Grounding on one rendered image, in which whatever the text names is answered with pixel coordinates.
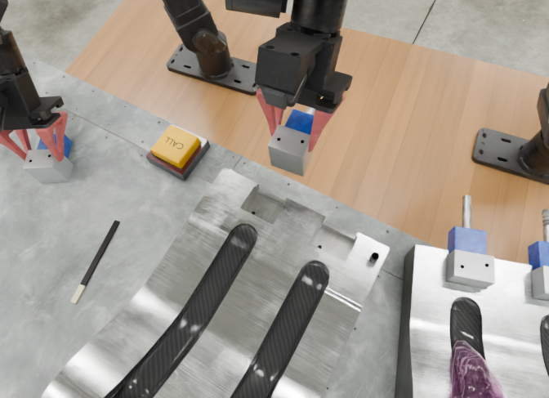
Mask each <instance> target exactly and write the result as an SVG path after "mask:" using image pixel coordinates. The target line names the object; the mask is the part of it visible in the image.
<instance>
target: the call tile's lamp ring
mask: <svg viewBox="0 0 549 398"><path fill-rule="evenodd" d="M172 125H173V126H176V127H178V126H177V125H175V124H173V123H172ZM178 128H180V129H182V130H184V131H186V132H188V133H191V134H193V133H192V132H189V131H187V130H185V129H183V128H181V127H178ZM193 135H195V134H193ZM195 136H197V135H195ZM197 137H198V138H199V140H200V141H202V143H201V144H200V146H199V147H198V149H197V150H196V151H195V152H194V153H193V155H192V156H191V157H190V159H189V160H188V162H187V163H186V164H185V166H184V167H183V168H182V169H181V170H180V169H179V168H176V167H174V166H172V165H171V164H169V163H166V162H164V161H162V160H161V159H158V158H156V157H154V156H153V155H152V151H150V152H149V153H148V154H147V155H146V157H147V158H149V159H152V160H153V161H155V162H157V163H160V164H162V165H163V166H165V167H167V168H170V169H171V170H173V171H175V172H177V173H179V174H181V175H183V173H184V172H185V170H186V169H187V168H188V167H189V166H190V164H191V163H192V162H193V160H194V159H195V157H196V156H197V155H198V153H199V151H200V150H201V149H202V148H203V147H204V145H205V144H206V143H207V141H208V140H206V139H204V138H202V137H200V136H197Z"/></svg>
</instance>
